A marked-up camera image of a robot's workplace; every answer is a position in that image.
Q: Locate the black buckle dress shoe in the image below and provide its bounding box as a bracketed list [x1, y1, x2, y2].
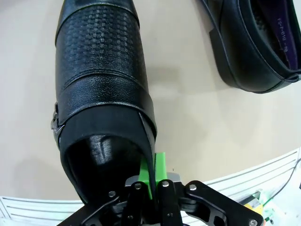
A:
[202, 0, 301, 95]
[50, 0, 158, 205]

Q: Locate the thin black cable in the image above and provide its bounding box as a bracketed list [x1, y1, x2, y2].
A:
[272, 159, 301, 196]

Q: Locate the white ribbed panel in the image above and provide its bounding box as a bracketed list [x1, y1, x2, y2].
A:
[0, 145, 301, 226]

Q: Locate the green and yellow object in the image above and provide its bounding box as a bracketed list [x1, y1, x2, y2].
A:
[244, 188, 275, 214]

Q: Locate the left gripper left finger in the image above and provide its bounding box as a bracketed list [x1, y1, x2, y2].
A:
[56, 162, 153, 226]

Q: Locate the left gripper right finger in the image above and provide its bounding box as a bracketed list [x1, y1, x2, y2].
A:
[155, 152, 263, 226]

